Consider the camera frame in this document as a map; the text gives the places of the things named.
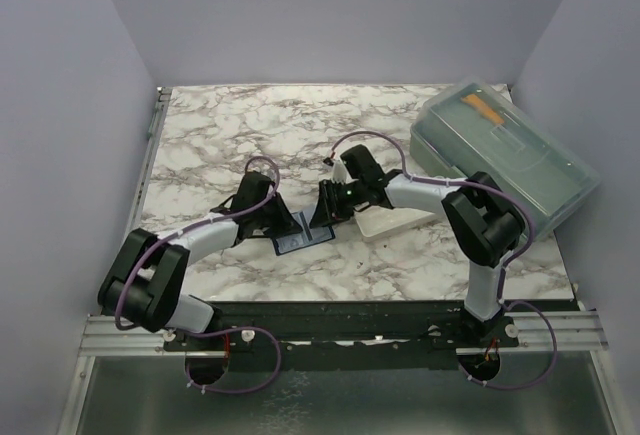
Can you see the white plastic tray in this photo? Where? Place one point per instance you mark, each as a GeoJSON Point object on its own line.
{"type": "Point", "coordinates": [376, 222]}

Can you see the grey lidded storage box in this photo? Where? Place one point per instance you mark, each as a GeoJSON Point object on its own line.
{"type": "Point", "coordinates": [452, 140]}

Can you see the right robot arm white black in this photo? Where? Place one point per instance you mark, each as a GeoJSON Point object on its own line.
{"type": "Point", "coordinates": [485, 221]}

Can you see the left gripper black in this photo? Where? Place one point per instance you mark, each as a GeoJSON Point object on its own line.
{"type": "Point", "coordinates": [287, 223]}

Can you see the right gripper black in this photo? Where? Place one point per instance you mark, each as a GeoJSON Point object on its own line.
{"type": "Point", "coordinates": [328, 210]}

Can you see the blue leather card holder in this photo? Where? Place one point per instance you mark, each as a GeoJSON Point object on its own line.
{"type": "Point", "coordinates": [308, 237]}

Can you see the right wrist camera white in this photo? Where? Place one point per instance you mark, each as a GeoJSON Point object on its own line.
{"type": "Point", "coordinates": [339, 173]}

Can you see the aluminium extrusion rail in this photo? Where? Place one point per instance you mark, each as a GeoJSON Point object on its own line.
{"type": "Point", "coordinates": [577, 331]}

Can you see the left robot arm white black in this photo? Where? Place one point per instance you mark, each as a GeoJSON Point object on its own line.
{"type": "Point", "coordinates": [144, 283]}

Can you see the black mounting rail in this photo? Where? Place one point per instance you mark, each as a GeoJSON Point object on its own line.
{"type": "Point", "coordinates": [328, 336]}

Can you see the orange item inside box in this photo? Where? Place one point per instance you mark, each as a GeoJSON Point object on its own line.
{"type": "Point", "coordinates": [484, 109]}

